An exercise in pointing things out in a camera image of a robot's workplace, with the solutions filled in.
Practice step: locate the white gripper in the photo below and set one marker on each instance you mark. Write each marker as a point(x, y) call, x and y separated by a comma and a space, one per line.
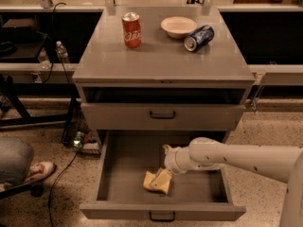
point(170, 160)

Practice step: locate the yellow sponge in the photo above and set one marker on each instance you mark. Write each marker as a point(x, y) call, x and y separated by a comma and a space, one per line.
point(148, 178)

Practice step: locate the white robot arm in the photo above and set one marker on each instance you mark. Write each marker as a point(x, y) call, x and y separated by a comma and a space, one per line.
point(284, 164)

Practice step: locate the open grey bottom drawer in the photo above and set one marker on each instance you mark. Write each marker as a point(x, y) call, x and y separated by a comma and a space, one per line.
point(125, 158)

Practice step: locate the grey drawer cabinet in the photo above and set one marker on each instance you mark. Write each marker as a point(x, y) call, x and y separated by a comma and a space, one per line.
point(161, 70)

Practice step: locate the closed grey middle drawer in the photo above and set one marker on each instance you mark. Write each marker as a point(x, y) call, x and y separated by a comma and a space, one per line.
point(167, 117)

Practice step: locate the green bottle in basket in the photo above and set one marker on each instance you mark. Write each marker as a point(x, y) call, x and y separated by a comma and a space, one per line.
point(78, 140)

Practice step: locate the red white sneaker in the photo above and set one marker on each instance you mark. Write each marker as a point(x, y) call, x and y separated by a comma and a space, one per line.
point(40, 171)

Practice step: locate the black office chair base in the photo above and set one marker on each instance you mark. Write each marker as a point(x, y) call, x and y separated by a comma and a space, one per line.
point(35, 190)

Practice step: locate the blue soda can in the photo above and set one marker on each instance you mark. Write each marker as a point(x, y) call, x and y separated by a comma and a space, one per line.
point(200, 37)

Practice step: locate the red soda can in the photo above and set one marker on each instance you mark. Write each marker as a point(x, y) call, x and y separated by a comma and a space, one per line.
point(131, 29)

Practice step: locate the white bowl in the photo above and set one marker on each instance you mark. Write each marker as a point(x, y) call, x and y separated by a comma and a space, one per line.
point(178, 27)

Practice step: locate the blue jeans leg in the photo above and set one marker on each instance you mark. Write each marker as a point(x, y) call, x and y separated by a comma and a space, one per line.
point(15, 160)

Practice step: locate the clear water bottle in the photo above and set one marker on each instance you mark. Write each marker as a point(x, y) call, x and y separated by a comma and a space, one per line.
point(62, 53)

